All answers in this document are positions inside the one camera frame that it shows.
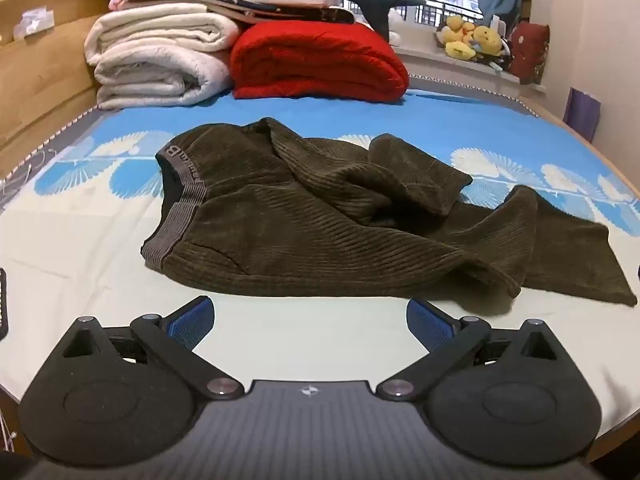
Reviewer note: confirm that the white folded quilt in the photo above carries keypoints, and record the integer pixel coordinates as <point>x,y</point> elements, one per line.
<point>160,77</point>

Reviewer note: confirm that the cream folded blanket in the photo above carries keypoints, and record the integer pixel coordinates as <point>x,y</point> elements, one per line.
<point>160,25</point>

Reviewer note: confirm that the white window sill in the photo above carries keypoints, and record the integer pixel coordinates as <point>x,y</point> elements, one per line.
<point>440,62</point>

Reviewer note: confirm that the dark red dotted cushion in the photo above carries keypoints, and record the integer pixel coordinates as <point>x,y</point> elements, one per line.
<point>529,52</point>

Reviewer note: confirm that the clear plastic bag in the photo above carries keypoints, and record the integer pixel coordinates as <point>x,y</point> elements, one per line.
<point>32,22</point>

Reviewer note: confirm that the wooden bed frame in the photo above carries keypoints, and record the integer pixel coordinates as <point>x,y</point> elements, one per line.
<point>40,85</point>

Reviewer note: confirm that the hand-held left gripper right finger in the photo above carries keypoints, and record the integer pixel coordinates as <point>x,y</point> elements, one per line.
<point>430,323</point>

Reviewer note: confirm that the purple bag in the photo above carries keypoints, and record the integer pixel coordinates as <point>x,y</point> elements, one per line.
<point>581,112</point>

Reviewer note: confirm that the red folded blanket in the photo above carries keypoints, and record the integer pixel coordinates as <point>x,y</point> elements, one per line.
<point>320,60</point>

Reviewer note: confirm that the black ribbed object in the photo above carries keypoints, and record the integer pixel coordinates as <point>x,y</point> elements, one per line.
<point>3,305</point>

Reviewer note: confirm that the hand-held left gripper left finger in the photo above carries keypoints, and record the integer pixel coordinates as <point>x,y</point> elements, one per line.
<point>192,318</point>

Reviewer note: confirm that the blue white printed bed sheet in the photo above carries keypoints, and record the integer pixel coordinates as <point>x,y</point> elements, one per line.
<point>75,260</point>

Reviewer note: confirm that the dark patterned folded cloth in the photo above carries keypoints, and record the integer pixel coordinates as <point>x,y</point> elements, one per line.
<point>300,12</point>

